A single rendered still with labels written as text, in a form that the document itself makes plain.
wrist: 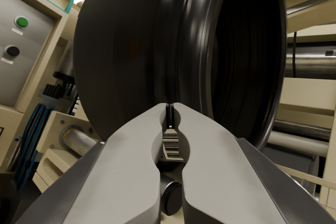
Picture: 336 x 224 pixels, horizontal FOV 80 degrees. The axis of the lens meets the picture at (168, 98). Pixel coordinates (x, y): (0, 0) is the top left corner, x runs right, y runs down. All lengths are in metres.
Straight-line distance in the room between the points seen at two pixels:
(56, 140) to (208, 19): 0.44
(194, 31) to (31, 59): 0.67
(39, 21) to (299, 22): 0.94
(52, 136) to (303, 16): 0.89
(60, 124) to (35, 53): 0.37
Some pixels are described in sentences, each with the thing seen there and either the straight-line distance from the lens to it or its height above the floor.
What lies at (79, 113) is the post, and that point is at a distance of 0.70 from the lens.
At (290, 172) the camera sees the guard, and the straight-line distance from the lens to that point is 0.72.
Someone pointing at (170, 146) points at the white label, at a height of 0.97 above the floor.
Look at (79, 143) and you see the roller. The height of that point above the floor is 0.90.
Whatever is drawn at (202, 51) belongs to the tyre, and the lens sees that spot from 0.27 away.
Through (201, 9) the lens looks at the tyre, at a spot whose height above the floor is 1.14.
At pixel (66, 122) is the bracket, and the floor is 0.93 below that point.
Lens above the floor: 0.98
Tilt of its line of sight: 10 degrees up
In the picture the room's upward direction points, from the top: 18 degrees clockwise
